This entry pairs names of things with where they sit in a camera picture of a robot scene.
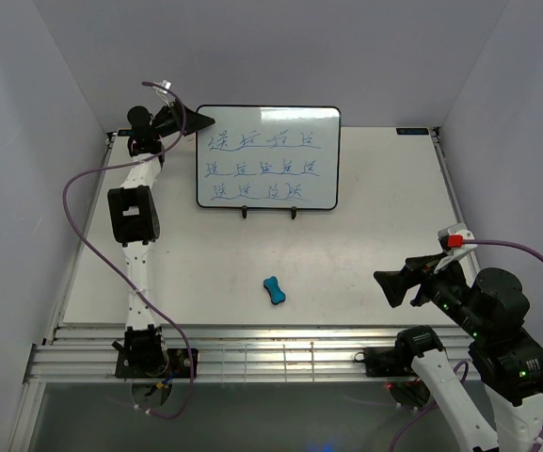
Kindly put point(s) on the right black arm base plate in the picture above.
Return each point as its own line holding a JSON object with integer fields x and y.
{"x": 383, "y": 362}

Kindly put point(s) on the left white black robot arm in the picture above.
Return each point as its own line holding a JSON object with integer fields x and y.
{"x": 135, "y": 226}

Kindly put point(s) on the white whiteboard black frame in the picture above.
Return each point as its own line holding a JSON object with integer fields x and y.
{"x": 269, "y": 157}

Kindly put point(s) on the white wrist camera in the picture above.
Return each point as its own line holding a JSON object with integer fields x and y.
{"x": 456, "y": 242}
{"x": 163, "y": 91}

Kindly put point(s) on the blue corner label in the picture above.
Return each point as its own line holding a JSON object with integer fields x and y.
{"x": 412, "y": 131}
{"x": 125, "y": 133}

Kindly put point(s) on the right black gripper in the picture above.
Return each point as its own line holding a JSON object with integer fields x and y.
{"x": 421, "y": 268}

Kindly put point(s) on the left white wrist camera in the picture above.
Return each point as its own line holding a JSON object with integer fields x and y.
{"x": 163, "y": 91}

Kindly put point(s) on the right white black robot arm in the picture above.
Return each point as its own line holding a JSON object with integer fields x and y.
{"x": 508, "y": 360}

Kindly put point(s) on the blue corner label left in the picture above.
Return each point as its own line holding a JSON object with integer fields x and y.
{"x": 125, "y": 133}

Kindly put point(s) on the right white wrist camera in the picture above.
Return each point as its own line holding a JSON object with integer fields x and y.
{"x": 456, "y": 242}

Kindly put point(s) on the black wire whiteboard stand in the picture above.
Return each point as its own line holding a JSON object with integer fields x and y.
{"x": 245, "y": 210}

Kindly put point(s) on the blue bone-shaped eraser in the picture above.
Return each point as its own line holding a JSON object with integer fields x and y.
{"x": 271, "y": 286}

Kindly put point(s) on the blue corner label right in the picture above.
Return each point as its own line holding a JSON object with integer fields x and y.
{"x": 412, "y": 131}

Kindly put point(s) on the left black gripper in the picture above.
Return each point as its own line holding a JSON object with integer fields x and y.
{"x": 196, "y": 121}

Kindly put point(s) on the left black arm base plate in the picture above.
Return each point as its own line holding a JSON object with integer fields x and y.
{"x": 178, "y": 363}

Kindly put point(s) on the aluminium rail frame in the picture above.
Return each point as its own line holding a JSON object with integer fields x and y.
{"x": 242, "y": 355}

